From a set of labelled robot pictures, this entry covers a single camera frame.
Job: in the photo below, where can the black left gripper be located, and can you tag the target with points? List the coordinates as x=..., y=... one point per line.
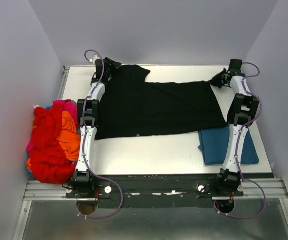
x=113, y=66

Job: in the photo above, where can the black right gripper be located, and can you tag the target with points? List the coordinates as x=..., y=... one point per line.
x=214, y=80

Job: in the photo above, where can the black t-shirt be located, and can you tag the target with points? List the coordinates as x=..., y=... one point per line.
x=132, y=107

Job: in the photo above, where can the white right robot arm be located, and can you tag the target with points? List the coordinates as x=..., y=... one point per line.
x=241, y=115

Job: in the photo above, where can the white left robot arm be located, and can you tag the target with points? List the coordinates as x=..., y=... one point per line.
x=88, y=116

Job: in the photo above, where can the magenta t-shirt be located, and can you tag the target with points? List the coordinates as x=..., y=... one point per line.
x=67, y=105

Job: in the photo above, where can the orange t-shirt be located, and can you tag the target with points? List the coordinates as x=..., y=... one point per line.
x=70, y=135

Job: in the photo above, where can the red t-shirt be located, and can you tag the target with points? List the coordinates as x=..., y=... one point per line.
x=48, y=161

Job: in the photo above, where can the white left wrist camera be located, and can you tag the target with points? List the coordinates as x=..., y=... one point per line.
x=94, y=59

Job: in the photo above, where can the aluminium frame rail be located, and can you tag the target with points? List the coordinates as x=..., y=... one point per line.
x=272, y=188

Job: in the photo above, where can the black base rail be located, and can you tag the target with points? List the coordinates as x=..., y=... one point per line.
x=153, y=191

